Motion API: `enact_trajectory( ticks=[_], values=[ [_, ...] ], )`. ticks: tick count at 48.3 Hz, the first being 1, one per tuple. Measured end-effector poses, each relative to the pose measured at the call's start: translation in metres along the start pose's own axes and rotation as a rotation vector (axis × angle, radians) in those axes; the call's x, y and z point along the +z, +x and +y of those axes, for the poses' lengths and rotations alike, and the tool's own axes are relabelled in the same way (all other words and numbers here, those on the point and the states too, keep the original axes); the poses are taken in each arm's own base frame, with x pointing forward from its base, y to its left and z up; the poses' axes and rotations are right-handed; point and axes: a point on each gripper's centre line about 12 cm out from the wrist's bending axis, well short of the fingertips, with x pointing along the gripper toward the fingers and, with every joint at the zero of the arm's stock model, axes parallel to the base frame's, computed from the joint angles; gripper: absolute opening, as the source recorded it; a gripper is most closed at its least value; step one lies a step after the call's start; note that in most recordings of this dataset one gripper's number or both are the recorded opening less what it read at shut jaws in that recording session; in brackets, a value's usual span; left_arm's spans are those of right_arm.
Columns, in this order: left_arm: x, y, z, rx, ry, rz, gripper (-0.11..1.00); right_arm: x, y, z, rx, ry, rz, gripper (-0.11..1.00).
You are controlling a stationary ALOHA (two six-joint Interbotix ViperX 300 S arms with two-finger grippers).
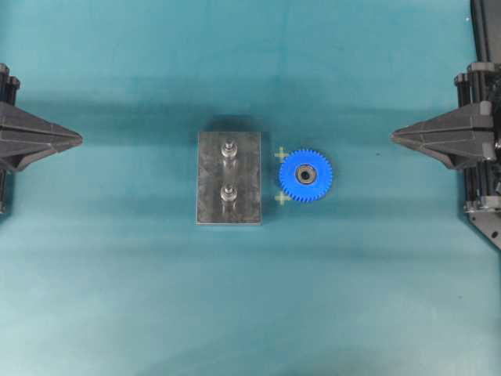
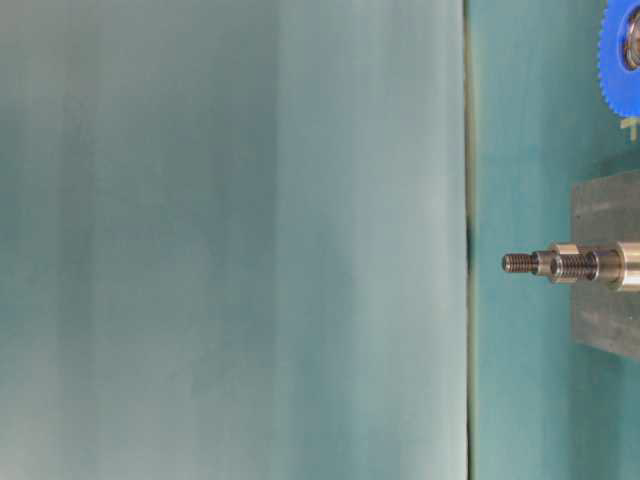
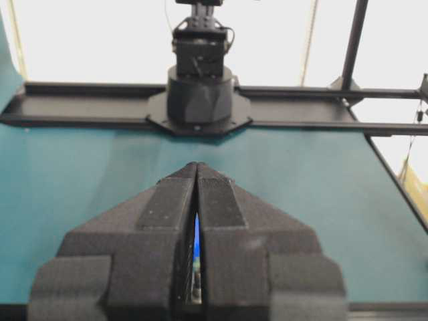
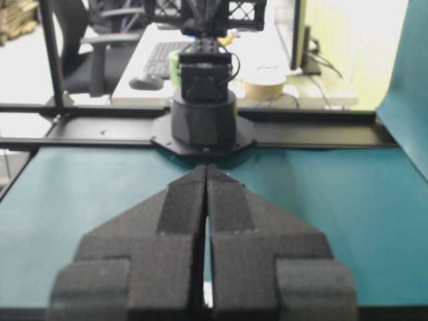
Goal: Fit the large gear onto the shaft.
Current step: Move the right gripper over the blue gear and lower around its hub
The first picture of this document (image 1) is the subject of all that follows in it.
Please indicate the lower steel shaft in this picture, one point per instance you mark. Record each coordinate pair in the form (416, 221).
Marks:
(228, 194)

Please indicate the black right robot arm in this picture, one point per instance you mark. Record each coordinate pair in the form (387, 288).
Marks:
(485, 16)

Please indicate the steel shaft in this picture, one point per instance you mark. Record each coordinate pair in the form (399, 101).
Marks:
(229, 149)
(228, 194)

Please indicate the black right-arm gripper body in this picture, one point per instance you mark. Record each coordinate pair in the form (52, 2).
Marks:
(481, 82)

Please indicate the upper steel shaft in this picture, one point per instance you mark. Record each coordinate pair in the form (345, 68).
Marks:
(229, 149)

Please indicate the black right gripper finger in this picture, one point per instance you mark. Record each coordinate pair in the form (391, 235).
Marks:
(455, 150)
(473, 116)

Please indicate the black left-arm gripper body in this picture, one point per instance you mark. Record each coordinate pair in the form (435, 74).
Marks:
(9, 87)

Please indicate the grey metal base plate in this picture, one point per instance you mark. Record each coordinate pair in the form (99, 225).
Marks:
(214, 171)

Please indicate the large blue plastic gear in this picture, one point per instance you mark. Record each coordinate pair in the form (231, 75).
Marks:
(306, 175)

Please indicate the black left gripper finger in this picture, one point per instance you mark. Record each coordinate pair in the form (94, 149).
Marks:
(17, 124)
(16, 156)

